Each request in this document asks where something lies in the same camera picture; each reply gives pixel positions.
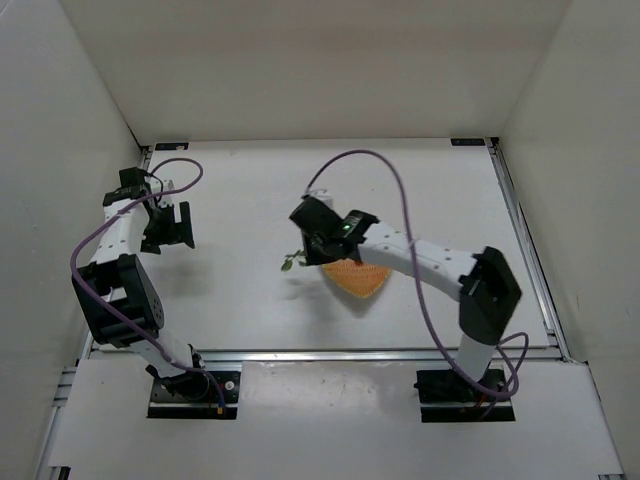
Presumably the cherry sprig with green leaves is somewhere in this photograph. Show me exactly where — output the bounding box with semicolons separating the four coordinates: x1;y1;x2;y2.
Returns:
280;249;307;272

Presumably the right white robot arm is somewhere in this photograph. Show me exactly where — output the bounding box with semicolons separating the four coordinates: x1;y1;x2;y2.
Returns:
289;195;522;387

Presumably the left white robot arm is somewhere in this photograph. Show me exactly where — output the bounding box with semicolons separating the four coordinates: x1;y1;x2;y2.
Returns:
72;167;203;384

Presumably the woven orange fruit basket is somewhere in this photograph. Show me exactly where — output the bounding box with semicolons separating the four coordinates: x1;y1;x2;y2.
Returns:
321;259;391;299

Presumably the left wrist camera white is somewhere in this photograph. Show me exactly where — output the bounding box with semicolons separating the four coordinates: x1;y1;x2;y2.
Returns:
147;176;174;208

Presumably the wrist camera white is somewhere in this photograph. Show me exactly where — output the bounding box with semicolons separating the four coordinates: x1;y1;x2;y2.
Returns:
147;176;174;208
302;189;334;209

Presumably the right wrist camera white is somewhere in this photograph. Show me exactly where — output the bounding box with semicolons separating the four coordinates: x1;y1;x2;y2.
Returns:
302;189;334;209

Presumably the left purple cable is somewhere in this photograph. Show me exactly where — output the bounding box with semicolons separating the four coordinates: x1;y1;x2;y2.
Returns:
68;157;226;416

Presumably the purple cable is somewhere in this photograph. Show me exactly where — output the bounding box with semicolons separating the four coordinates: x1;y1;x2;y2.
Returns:
68;157;226;416
302;148;530;419

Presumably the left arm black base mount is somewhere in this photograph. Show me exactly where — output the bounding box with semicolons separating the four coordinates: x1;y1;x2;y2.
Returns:
147;370;241;420

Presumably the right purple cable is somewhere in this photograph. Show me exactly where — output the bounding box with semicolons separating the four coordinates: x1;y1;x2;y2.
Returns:
302;148;530;419

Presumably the aluminium frame rail left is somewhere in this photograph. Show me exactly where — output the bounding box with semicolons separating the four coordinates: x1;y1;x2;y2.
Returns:
37;144;154;480

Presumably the aluminium frame rail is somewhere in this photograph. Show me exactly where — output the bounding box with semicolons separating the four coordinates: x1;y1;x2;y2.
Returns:
37;144;154;480
74;347;576;371
486;137;575;363

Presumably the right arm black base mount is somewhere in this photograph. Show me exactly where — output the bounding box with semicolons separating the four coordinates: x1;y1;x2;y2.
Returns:
414;370;516;424

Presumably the aluminium frame rail right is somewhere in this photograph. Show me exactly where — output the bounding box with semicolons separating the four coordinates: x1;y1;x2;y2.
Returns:
486;137;575;363

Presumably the aluminium frame rail front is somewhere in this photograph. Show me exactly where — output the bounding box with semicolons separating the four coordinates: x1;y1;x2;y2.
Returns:
74;347;576;371

